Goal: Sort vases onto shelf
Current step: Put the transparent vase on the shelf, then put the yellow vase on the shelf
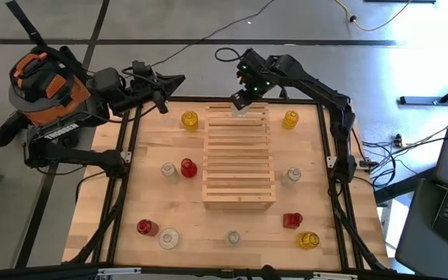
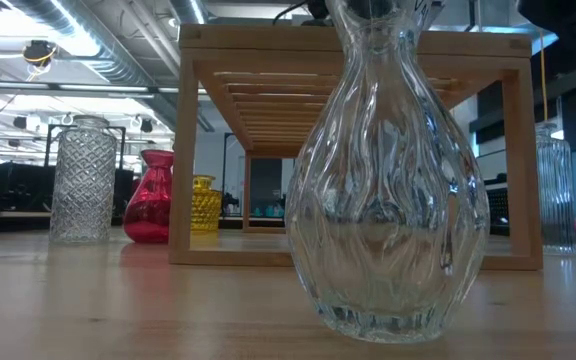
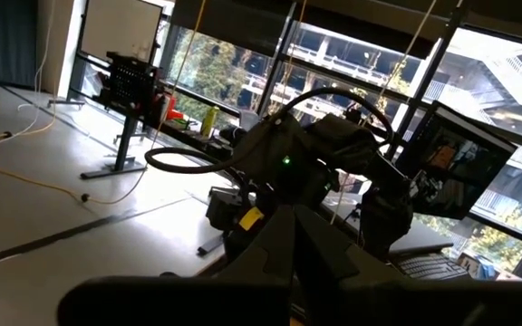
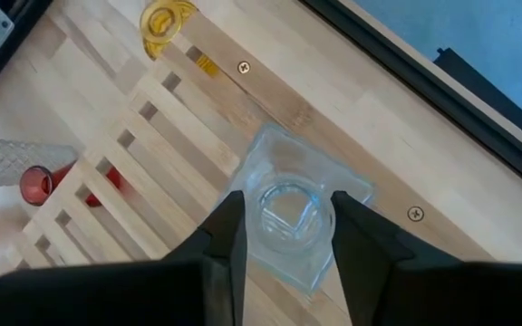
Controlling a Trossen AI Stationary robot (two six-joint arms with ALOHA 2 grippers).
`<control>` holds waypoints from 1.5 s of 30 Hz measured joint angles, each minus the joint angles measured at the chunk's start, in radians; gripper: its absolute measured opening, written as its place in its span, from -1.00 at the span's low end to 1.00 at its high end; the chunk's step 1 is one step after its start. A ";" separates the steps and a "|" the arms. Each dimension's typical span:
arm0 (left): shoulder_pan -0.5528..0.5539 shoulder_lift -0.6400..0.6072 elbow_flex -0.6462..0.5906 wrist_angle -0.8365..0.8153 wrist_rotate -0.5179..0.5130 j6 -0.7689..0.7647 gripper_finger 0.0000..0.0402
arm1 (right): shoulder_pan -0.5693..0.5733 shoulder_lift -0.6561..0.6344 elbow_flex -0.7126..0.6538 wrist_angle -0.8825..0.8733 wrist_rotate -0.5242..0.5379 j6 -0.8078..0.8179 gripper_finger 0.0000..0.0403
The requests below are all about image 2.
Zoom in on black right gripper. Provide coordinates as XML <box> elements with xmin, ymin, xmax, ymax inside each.
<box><xmin>306</xmin><ymin>0</ymin><xmax>333</xmax><ymax>27</ymax></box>

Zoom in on yellow dimpled glass vase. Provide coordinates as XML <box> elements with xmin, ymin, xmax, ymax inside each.
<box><xmin>190</xmin><ymin>174</ymin><xmax>223</xmax><ymax>234</ymax></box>

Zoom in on red round glass vase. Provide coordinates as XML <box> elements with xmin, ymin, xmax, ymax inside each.
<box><xmin>122</xmin><ymin>148</ymin><xmax>175</xmax><ymax>245</ymax></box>

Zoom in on clear diamond-pattern glass vase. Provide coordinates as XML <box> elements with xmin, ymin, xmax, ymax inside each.
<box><xmin>48</xmin><ymin>114</ymin><xmax>119</xmax><ymax>246</ymax></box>

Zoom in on clear ribbed glass vase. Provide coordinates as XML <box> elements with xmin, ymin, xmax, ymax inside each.
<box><xmin>535</xmin><ymin>121</ymin><xmax>576</xmax><ymax>257</ymax></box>

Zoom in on wooden slatted shelf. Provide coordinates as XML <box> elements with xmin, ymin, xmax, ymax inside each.
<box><xmin>168</xmin><ymin>23</ymin><xmax>544</xmax><ymax>272</ymax></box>

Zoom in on dark cabinet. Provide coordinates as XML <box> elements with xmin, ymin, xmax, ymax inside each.
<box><xmin>249</xmin><ymin>157</ymin><xmax>283</xmax><ymax>217</ymax></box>

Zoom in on clear wavy glass vase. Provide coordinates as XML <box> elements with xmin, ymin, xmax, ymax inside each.
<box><xmin>284</xmin><ymin>0</ymin><xmax>492</xmax><ymax>345</ymax></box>

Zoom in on ceiling light strip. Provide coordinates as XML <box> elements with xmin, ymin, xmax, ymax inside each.
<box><xmin>0</xmin><ymin>79</ymin><xmax>179</xmax><ymax>99</ymax></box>

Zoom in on black workbench row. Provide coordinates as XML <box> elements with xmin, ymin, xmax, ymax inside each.
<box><xmin>0</xmin><ymin>162</ymin><xmax>135</xmax><ymax>214</ymax></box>

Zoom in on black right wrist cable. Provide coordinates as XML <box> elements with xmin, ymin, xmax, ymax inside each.
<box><xmin>272</xmin><ymin>0</ymin><xmax>312</xmax><ymax>25</ymax></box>

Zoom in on silver ceiling duct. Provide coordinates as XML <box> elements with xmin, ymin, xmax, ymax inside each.
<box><xmin>5</xmin><ymin>0</ymin><xmax>217</xmax><ymax>134</ymax></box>

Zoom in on yellow hanging cord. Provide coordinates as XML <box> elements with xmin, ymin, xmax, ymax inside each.
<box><xmin>539</xmin><ymin>27</ymin><xmax>550</xmax><ymax>124</ymax></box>

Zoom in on black hanging cord reel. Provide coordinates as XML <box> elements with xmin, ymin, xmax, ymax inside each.
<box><xmin>21</xmin><ymin>39</ymin><xmax>58</xmax><ymax>69</ymax></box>

